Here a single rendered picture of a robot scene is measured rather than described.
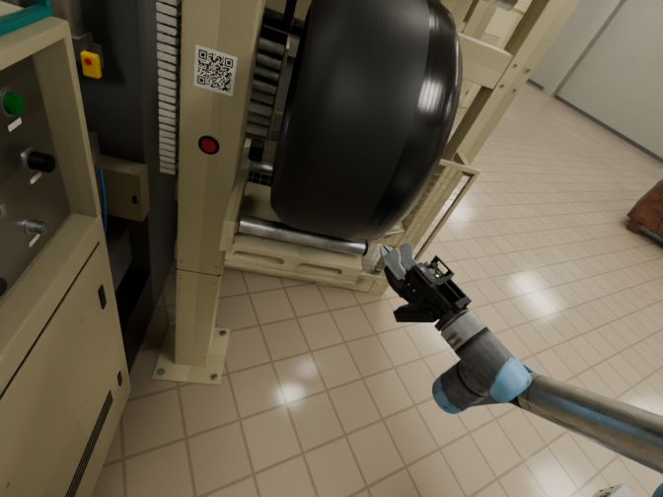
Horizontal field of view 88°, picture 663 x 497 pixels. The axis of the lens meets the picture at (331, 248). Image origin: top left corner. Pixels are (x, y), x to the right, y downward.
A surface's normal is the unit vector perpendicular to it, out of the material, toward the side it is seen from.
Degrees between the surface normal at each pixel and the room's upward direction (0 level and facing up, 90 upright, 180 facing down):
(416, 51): 41
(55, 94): 90
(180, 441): 0
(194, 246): 90
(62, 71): 90
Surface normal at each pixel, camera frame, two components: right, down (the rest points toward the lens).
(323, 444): 0.31, -0.69
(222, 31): 0.04, 0.69
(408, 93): 0.22, 0.16
